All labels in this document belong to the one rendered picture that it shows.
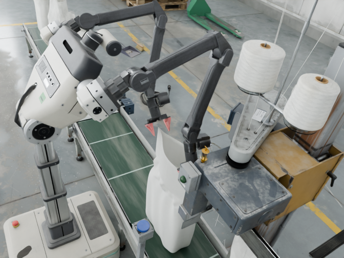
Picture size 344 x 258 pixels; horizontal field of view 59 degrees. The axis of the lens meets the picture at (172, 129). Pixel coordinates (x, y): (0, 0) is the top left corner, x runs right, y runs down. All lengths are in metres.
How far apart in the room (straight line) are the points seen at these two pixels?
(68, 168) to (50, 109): 1.65
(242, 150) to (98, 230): 1.36
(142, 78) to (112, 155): 1.40
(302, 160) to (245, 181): 0.29
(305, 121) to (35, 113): 1.05
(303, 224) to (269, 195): 1.84
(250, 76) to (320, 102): 0.28
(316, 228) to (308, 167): 1.72
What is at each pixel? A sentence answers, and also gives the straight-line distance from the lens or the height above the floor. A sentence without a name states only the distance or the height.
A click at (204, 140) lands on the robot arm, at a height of 1.21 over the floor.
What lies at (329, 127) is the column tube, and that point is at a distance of 1.32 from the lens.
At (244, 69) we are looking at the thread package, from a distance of 1.20.
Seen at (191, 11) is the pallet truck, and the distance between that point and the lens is 6.57.
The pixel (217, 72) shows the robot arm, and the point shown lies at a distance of 1.32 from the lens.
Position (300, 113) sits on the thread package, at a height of 1.59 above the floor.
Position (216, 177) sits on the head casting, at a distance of 1.10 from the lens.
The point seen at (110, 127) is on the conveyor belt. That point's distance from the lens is 2.75.
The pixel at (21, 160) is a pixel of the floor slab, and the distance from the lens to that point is 3.11.
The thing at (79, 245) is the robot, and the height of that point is 0.26.
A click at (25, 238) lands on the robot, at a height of 0.26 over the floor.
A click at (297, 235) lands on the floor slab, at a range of 2.84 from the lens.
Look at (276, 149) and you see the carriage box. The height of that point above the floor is 1.33.
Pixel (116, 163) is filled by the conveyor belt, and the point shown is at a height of 0.38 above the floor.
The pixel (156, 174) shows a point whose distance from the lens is 1.76.
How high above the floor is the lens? 2.13
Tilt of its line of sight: 39 degrees down
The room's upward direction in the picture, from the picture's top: 8 degrees clockwise
